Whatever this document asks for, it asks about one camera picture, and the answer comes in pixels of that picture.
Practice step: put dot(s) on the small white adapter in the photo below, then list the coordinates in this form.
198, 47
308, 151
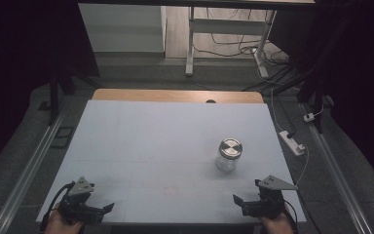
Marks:
309, 117

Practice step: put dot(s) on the wooden table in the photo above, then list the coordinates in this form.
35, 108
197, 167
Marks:
175, 96

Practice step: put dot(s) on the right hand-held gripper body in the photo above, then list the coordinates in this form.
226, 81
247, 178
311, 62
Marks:
271, 203

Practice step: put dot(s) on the white power strip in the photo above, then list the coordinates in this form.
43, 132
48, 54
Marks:
290, 142

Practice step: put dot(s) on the black curtain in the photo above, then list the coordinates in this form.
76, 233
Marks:
19, 65
360, 81

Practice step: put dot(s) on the clear glass jar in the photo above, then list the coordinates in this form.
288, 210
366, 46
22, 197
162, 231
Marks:
225, 164

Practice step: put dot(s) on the person's right hand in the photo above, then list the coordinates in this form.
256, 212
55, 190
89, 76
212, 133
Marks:
277, 226

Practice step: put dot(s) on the white cabinet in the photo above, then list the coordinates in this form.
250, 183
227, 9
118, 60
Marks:
123, 29

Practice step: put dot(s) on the aluminium floor rail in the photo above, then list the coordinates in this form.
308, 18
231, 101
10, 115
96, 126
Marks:
26, 177
337, 182

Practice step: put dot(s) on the white desk frame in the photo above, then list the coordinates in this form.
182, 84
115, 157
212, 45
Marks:
227, 26

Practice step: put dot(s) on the white table cover sheet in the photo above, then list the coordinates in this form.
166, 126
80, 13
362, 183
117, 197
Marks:
142, 136

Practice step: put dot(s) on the black table grommet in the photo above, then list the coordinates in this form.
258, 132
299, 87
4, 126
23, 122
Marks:
211, 101

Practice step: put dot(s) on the round silver metal jar lid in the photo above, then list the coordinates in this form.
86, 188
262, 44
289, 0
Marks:
230, 148

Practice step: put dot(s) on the black rectangular floor plate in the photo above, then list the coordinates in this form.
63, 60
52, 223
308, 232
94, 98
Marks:
63, 137

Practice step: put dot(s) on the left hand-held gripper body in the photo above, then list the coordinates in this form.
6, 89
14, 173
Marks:
78, 208

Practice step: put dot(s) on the black metal stand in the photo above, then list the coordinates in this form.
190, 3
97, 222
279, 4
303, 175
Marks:
53, 97
318, 94

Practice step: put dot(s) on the person's left hand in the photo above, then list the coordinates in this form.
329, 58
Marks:
60, 226

